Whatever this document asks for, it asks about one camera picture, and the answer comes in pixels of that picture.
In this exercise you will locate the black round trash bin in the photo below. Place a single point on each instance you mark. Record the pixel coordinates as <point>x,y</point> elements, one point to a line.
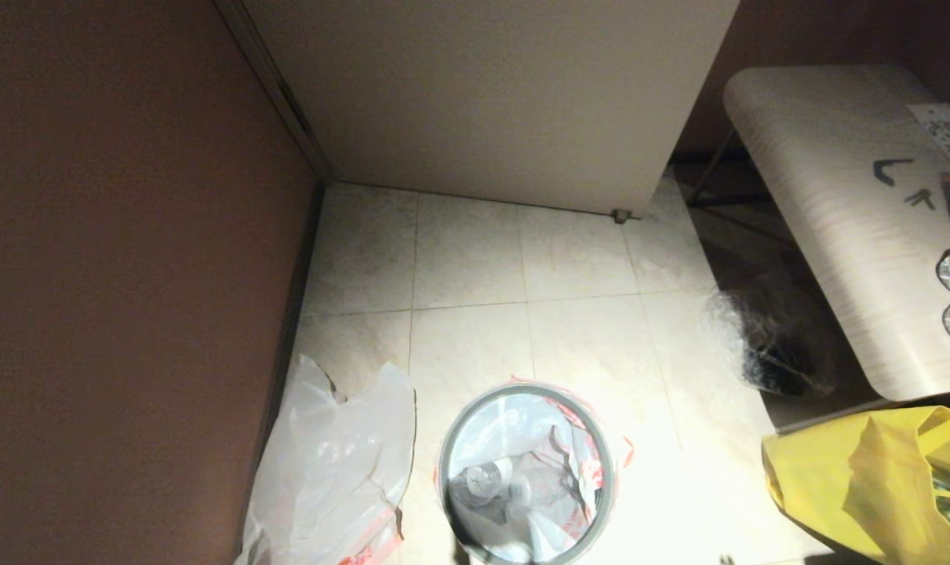
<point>465,551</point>

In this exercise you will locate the white plastic bag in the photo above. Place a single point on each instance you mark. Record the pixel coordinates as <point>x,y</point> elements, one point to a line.
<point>333,471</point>

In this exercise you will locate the crumpled clear plastic bag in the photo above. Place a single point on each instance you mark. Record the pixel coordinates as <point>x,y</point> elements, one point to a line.
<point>757,329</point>

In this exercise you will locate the yellow plastic bag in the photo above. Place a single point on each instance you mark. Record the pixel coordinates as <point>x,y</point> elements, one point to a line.
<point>859,479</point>

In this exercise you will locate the small grey door stopper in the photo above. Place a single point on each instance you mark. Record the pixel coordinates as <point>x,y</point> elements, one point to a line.
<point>620,215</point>

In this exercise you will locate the white door panel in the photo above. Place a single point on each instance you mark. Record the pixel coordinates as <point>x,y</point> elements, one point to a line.
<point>490,94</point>

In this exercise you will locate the clear plastic bottle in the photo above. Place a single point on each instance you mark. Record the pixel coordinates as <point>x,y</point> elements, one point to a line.
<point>533,488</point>
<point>482,480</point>

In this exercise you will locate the black L-shaped hex key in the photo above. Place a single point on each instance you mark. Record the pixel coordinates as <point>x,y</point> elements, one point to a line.
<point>881,171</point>

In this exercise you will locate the small black hex keys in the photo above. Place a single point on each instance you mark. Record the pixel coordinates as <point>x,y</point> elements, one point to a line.
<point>920,198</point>

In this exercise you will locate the black white patterned sheet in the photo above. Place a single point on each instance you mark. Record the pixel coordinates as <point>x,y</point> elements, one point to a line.
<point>949,125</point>

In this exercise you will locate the black metal table frame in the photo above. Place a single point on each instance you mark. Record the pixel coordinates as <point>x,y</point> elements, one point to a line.
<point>726,200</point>

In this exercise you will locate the brown door frame strip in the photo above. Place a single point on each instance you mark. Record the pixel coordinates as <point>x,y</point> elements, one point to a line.
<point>267,71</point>

